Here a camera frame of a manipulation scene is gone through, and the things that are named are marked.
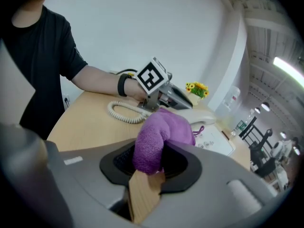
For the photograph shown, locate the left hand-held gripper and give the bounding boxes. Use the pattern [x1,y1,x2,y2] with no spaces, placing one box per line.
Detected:
[135,57,194,112]

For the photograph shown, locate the wooden desk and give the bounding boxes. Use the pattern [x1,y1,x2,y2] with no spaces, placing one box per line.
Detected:
[46,89,251,224]

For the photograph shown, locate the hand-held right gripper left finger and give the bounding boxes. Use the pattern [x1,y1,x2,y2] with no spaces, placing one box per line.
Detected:
[46,138,138,209]

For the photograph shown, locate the purple cloth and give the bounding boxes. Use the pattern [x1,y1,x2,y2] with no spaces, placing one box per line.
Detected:
[132,107,205,175]

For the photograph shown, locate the clear water bottle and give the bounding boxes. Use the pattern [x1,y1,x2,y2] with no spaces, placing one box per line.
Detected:
[222,85,241,113]

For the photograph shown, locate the yellow flowers in pot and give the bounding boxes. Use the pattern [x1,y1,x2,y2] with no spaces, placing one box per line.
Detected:
[185,81,210,105]

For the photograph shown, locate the long ceiling light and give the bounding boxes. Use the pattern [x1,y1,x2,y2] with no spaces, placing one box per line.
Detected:
[272,57,304,88]

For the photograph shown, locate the black t-shirt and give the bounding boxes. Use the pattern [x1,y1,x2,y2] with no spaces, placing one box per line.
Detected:
[0,5,89,140]

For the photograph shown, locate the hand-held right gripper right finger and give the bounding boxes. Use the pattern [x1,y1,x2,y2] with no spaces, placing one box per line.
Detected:
[142,140,281,227]

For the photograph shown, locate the black cable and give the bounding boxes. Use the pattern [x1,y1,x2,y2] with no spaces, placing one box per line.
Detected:
[109,68,138,76]

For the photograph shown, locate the person's left hand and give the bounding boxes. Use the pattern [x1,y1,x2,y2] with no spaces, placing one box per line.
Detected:
[125,78,150,102]

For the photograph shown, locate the black metal rack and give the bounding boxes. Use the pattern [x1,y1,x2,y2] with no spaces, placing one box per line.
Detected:
[238,116,274,178]

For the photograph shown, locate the white wall socket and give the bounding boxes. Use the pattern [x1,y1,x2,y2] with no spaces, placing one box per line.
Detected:
[62,93,71,109]

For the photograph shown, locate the beige coiled phone cord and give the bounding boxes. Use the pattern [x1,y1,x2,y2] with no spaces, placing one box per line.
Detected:
[106,100,152,124]

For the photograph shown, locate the black wristband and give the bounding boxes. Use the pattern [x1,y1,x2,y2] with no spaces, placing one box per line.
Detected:
[117,73,133,97]

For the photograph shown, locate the person's left forearm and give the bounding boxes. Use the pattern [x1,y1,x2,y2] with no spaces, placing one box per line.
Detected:
[70,65,122,96]

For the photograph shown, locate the white desk phone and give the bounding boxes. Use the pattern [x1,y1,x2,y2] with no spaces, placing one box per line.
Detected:
[174,109,236,157]

